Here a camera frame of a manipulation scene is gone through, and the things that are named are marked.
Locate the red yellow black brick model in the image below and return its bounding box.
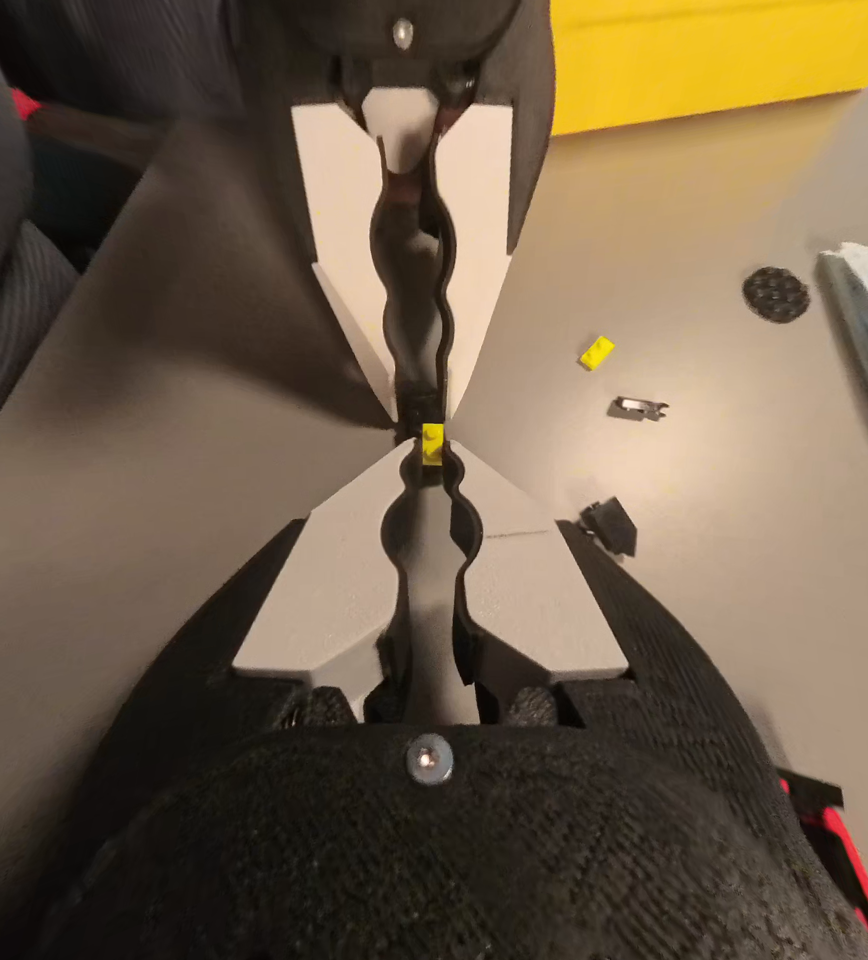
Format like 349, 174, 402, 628
777, 766, 868, 942

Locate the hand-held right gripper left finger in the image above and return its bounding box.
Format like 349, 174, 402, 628
231, 438, 417, 689

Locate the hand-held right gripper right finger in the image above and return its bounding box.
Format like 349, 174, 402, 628
445, 438, 630, 686

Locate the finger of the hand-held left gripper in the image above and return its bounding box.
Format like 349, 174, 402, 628
430, 99, 516, 423
290, 99, 405, 430

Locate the small dark clip brick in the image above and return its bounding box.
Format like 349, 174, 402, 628
608, 395, 672, 423

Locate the black brick block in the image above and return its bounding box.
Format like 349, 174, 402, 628
396, 382, 447, 444

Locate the black round studded disc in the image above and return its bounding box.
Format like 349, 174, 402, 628
742, 265, 812, 325

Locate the yellow plastic bin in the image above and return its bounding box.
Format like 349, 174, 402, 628
550, 0, 868, 138

